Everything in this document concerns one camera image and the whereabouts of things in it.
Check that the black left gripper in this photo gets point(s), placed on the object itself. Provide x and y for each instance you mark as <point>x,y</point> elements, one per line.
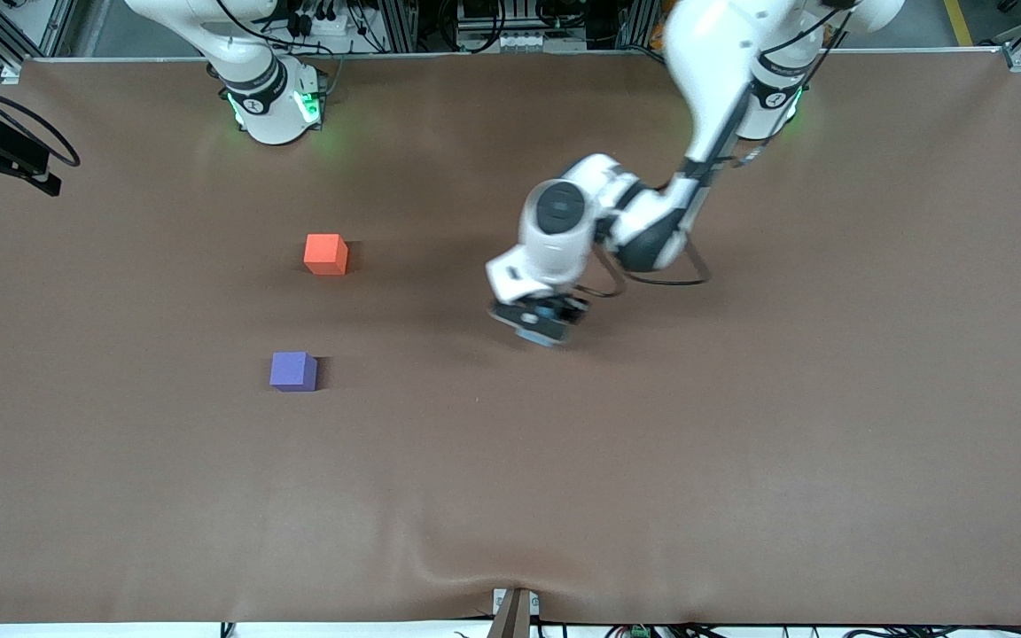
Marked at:
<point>574,307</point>

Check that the brown table mat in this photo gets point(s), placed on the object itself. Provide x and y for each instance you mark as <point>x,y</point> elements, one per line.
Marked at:
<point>510,461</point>

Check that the purple foam block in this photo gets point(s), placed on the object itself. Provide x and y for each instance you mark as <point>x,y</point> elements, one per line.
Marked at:
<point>292,370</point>

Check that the orange foam block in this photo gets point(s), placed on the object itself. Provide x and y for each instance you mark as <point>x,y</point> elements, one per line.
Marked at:
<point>325,252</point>

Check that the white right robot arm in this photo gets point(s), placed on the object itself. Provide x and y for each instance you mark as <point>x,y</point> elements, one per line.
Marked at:
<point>267,115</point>

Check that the white connector block row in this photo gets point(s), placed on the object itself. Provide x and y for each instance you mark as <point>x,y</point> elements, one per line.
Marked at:
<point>519,42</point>

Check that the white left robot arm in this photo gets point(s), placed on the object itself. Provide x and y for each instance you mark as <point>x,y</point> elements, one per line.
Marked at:
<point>714,62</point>

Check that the grey clamp bracket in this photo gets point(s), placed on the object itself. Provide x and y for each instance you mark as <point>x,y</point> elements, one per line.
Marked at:
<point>512,613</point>

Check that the white power strip with plugs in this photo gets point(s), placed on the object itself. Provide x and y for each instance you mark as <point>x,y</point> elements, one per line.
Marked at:
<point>324,25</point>

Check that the light blue foam block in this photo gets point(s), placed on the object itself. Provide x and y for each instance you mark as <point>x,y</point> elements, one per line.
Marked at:
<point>539,337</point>

